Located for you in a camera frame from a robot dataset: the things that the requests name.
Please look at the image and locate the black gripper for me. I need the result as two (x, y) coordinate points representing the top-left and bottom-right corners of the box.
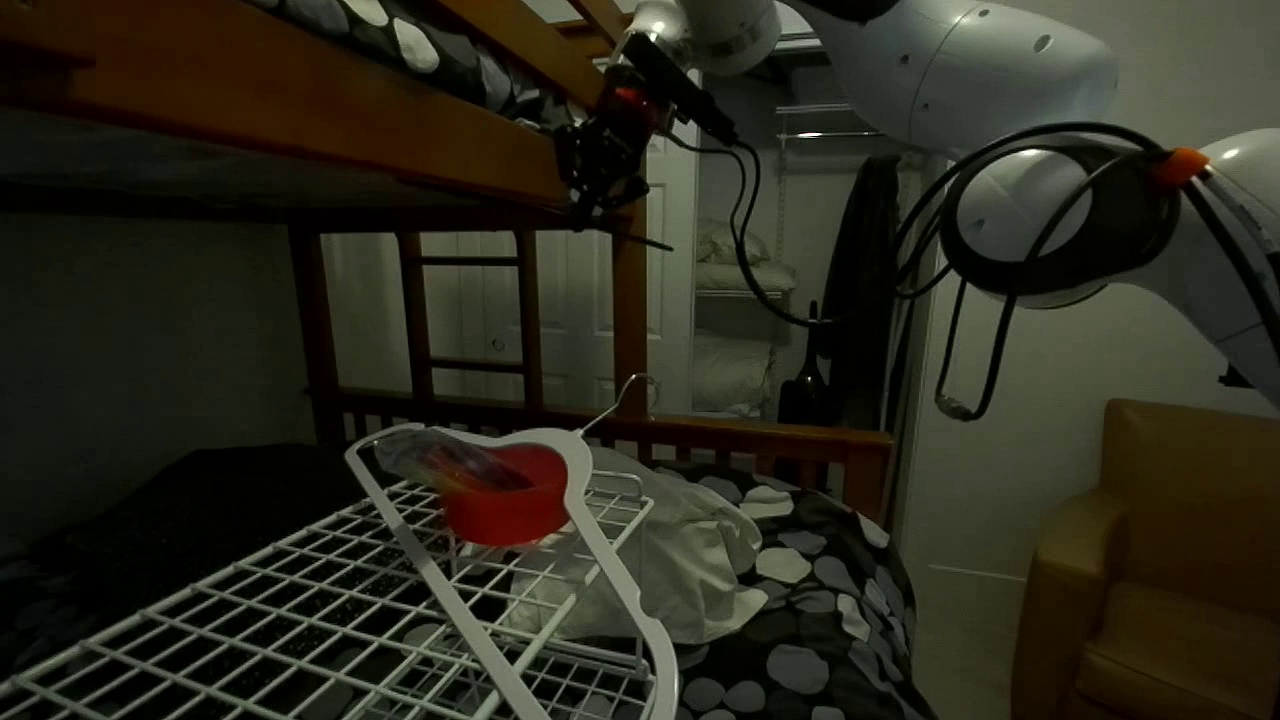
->
(554, 68), (675, 255)

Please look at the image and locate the white plastic clothes hanger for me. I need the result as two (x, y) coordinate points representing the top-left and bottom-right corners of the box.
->
(342, 372), (683, 720)

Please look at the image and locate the white closet shelf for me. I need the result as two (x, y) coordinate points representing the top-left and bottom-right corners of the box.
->
(775, 119), (938, 152)

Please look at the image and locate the black hanging garment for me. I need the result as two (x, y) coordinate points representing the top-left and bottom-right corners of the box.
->
(812, 147), (914, 432)

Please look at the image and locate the dotted bunk mattress cover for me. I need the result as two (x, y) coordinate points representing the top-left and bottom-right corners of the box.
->
(246, 0), (632, 137)

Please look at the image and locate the clear plastic bag with item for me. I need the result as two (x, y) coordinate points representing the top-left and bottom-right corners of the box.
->
(371, 424), (537, 497)

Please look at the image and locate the red bowl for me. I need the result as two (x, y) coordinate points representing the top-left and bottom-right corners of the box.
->
(419, 444), (574, 551)

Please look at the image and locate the white crumpled cloth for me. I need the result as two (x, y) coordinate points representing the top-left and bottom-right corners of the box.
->
(512, 436), (770, 653)

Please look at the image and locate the black grey-dotted bedspread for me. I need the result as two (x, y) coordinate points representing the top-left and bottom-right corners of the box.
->
(664, 465), (938, 720)

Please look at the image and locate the dark plain blanket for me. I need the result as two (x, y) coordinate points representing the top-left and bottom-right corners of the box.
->
(0, 440), (394, 672)

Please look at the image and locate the yellow-brown armchair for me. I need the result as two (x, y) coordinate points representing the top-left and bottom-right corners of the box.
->
(1010, 396), (1280, 720)

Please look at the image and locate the white closet door frame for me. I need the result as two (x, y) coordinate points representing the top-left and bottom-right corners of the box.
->
(646, 130), (964, 444)

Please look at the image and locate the thin black camera cable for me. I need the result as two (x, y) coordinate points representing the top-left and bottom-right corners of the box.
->
(717, 123), (825, 337)

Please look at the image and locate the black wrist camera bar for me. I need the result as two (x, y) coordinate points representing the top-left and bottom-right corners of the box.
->
(617, 32), (740, 147)

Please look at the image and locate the brown wooden bunk bed frame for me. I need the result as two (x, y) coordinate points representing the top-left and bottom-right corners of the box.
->
(0, 0), (900, 524)

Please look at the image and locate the white wire rack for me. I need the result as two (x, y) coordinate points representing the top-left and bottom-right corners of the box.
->
(0, 456), (664, 720)

